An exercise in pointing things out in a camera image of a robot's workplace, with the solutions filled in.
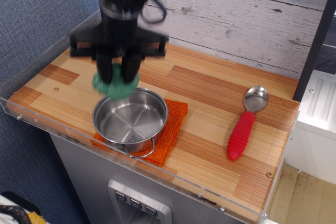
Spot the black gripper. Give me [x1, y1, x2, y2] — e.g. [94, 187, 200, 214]
[69, 17, 169, 82]

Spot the green toy broccoli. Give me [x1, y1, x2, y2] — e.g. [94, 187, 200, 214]
[92, 63, 140, 100]

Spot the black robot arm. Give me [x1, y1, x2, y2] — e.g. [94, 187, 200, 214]
[69, 0, 169, 83]

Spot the stainless steel pot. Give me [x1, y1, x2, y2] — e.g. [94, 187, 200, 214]
[92, 88, 169, 158]

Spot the orange cloth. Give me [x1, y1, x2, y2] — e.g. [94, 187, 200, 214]
[92, 99, 188, 167]

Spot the grey toy fridge cabinet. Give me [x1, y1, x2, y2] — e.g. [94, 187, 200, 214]
[51, 135, 240, 223]

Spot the yellow object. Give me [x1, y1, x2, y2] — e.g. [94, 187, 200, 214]
[27, 212, 48, 224]

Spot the white toy sink unit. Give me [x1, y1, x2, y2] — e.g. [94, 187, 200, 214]
[285, 70, 335, 184]

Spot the black flat wrist cable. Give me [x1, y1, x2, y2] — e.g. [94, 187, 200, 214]
[140, 0, 167, 24]

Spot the red handled metal spoon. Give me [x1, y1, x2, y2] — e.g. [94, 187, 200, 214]
[227, 86, 268, 161]

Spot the black braided cable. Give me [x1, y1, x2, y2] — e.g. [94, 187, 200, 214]
[0, 204, 31, 224]

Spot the dark right post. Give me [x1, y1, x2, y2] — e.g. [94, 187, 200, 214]
[292, 0, 335, 102]

